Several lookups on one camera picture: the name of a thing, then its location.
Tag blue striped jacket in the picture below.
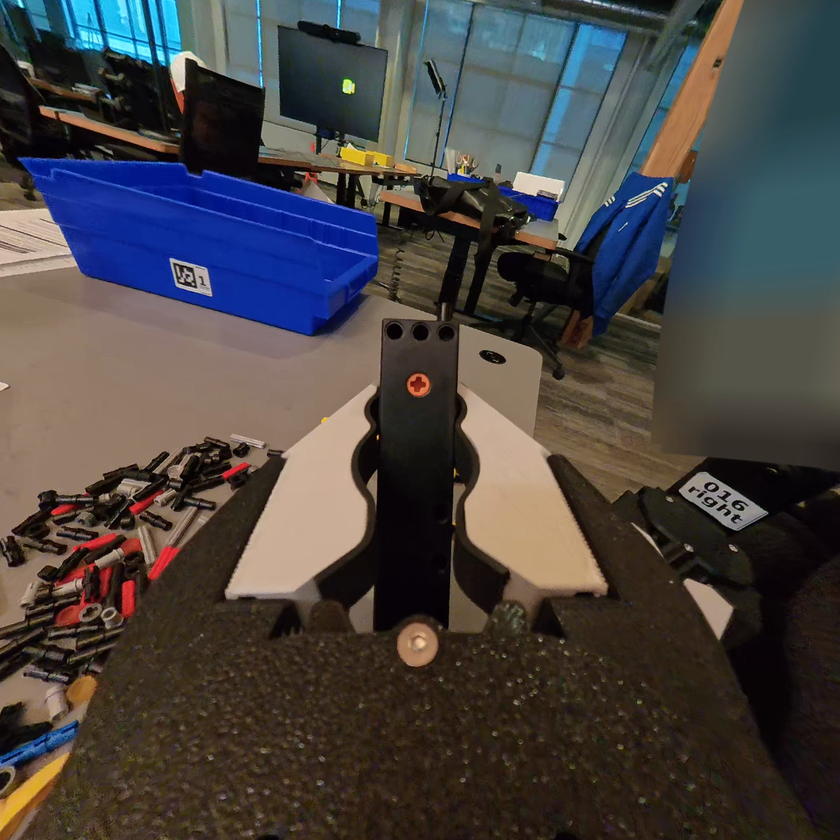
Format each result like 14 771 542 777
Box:
574 172 677 337

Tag pile of small connector pins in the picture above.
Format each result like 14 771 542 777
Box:
0 433 290 686

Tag wooden post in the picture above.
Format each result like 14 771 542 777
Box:
640 0 746 183

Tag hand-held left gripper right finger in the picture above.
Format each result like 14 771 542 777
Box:
455 385 607 609

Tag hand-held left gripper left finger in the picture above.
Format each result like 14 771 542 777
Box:
225 385 382 607

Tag black office chair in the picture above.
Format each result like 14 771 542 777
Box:
497 226 597 382

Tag blue storage bin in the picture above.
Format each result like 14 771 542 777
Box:
446 172 560 222

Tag computer monitor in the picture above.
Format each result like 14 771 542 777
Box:
277 25 389 155

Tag person's right forearm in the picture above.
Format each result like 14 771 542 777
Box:
742 518 840 840

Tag blue plastic bin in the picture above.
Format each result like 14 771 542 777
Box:
18 156 380 337

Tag black light stand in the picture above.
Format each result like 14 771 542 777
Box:
423 59 450 173

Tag printed paper sheets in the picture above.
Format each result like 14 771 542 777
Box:
0 209 78 278

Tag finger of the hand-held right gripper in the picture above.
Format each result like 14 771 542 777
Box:
681 577 736 643

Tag white box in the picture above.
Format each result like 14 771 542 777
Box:
512 172 565 199

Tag black upright panel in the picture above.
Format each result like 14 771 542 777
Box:
180 58 266 182

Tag black duffel bag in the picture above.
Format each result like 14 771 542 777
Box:
416 174 530 263

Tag heap of mixed building bricks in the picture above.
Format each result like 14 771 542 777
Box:
0 682 83 831

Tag black perforated block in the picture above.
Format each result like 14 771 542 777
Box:
374 319 459 632

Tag black webcam bar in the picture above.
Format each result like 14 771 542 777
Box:
297 20 361 44

